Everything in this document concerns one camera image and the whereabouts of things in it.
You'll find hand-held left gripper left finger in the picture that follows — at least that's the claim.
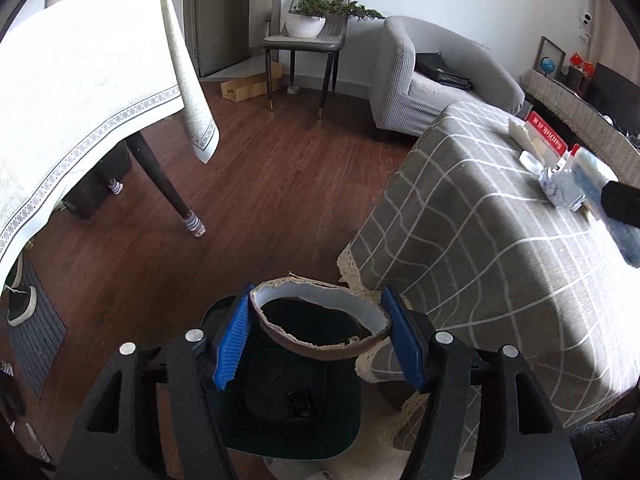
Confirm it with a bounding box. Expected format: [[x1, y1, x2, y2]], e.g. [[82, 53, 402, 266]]
[[55, 284, 251, 480]]

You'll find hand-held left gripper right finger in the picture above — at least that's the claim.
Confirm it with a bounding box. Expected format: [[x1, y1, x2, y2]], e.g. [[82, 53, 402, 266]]
[[380, 286, 583, 480]]

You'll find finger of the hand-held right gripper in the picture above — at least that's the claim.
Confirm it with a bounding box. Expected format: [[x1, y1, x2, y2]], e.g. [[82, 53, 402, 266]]
[[601, 180, 640, 226]]

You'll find broken coconut shell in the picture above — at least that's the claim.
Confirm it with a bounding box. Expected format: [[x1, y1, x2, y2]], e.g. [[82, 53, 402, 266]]
[[249, 272, 393, 361]]

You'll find red and white package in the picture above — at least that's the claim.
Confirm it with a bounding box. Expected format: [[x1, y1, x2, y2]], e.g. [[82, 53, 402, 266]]
[[524, 111, 569, 167]]

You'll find white plastic lid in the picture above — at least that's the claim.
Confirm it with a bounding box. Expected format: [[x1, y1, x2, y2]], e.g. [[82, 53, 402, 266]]
[[518, 150, 544, 174]]

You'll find dark green trash bin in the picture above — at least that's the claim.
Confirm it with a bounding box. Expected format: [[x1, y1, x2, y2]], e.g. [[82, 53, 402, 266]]
[[200, 295, 364, 461]]

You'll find crumpled silver foil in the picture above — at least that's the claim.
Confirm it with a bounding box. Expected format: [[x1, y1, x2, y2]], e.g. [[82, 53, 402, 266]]
[[538, 167, 586, 211]]

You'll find beige fringed sideboard cloth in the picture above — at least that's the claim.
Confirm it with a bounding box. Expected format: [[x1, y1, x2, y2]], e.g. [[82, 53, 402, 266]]
[[520, 69, 640, 186]]

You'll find round table with checked cloth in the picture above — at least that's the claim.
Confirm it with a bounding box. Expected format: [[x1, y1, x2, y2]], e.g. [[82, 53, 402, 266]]
[[337, 101, 640, 453]]

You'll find black monitor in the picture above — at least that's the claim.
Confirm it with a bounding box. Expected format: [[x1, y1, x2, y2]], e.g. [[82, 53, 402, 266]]
[[587, 62, 640, 132]]

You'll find white foam piece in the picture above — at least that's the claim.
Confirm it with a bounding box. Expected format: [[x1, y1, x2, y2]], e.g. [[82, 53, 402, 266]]
[[508, 117, 531, 144]]

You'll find framed globe picture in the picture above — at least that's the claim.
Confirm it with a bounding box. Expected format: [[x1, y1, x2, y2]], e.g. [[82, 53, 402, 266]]
[[534, 36, 567, 81]]

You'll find dark table leg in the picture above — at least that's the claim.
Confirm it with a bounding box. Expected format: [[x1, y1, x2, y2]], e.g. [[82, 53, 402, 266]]
[[127, 130, 208, 239], [106, 159, 124, 195]]

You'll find dark floor mat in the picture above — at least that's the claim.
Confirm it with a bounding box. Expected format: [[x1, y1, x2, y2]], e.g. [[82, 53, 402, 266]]
[[9, 255, 69, 402]]

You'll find black and white shoe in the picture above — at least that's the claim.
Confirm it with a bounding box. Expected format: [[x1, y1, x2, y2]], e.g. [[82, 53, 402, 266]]
[[6, 284, 39, 326]]

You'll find black handbag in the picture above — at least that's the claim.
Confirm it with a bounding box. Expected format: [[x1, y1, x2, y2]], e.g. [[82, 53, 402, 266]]
[[414, 52, 474, 92]]

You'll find dark fuzzy cloth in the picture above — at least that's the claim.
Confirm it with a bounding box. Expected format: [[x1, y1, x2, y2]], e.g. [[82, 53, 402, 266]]
[[569, 412, 640, 480]]

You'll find grey armchair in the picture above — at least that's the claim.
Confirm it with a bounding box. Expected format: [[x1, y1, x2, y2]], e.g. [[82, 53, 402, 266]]
[[369, 15, 526, 142]]

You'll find flat cardboard box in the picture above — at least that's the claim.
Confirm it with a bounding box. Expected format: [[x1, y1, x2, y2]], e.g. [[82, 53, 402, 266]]
[[221, 61, 285, 104]]

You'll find white patterned tablecloth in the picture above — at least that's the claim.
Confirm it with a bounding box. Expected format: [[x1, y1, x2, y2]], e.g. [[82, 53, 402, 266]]
[[0, 0, 221, 286]]

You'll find grey dining chair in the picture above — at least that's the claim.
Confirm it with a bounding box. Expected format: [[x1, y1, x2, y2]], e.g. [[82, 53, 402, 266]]
[[263, 0, 354, 120]]

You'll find potted plant in white pot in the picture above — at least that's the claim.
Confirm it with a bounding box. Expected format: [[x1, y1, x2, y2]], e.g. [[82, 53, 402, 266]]
[[283, 0, 386, 39]]

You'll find grey door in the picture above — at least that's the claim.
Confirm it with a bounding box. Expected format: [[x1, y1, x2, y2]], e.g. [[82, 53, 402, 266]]
[[182, 0, 286, 79]]

